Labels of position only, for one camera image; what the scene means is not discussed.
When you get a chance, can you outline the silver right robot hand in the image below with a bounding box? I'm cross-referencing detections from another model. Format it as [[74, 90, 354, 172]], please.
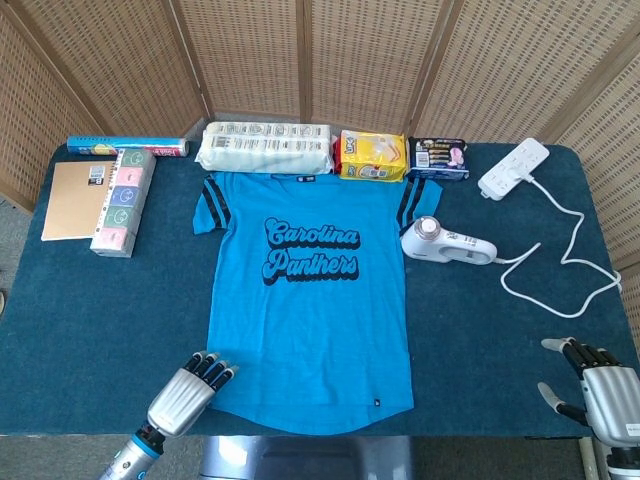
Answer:
[[537, 337, 640, 449]]

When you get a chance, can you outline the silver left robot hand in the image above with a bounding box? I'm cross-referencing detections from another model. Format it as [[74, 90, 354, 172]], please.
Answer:
[[146, 350, 240, 440]]

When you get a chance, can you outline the blue Carolina Panthers t-shirt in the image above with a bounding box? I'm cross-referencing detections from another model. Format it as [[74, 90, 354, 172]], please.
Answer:
[[192, 171, 444, 436]]

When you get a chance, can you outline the white handheld garment steamer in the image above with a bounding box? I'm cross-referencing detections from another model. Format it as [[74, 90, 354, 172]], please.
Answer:
[[400, 215, 499, 266]]

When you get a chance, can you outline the white power cable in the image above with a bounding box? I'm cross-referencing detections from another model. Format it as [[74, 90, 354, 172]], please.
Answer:
[[493, 162, 624, 319]]

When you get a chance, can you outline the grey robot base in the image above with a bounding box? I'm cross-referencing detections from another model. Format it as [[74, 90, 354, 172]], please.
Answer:
[[199, 434, 416, 480]]

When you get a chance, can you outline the teal carpet table cover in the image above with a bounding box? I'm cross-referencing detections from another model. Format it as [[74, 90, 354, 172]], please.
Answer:
[[0, 142, 640, 439]]

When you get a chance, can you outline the pastel pocket tissue pack stack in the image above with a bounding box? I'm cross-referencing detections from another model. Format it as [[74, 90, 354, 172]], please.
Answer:
[[89, 147, 157, 259]]

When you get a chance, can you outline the brown notebook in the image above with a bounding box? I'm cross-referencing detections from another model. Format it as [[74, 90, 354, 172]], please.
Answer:
[[40, 160, 117, 242]]

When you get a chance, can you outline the white power strip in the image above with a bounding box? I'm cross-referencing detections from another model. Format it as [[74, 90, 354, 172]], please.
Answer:
[[477, 138, 551, 203]]

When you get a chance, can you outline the white tissue paper pack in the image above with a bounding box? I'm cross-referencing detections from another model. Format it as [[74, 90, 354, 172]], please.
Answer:
[[193, 121, 335, 176]]

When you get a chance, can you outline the blue plastic wrap roll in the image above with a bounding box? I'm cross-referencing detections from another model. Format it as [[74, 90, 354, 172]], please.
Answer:
[[66, 134, 190, 158]]

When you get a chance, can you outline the dark blue sanitary pad pack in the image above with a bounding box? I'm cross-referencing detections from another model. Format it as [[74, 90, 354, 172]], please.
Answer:
[[405, 135, 471, 182]]

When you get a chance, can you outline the yellow biscuit pack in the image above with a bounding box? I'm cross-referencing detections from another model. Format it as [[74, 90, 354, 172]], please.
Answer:
[[333, 129, 407, 184]]

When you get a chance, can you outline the wooden rattan folding screen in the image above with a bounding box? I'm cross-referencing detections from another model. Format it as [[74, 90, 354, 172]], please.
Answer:
[[0, 0, 640, 274]]

